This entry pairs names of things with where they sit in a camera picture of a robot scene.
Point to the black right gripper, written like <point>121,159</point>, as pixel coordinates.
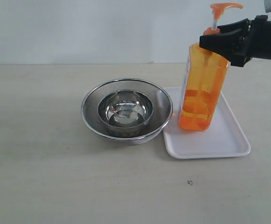
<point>252,41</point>

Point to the small stainless steel bowl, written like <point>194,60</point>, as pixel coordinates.
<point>125,109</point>

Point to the white plastic tray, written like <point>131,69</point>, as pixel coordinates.
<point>224,137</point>

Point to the orange pump soap bottle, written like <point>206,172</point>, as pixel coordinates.
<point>205,74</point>

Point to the stainless steel mesh colander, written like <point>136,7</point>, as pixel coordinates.
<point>162,106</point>

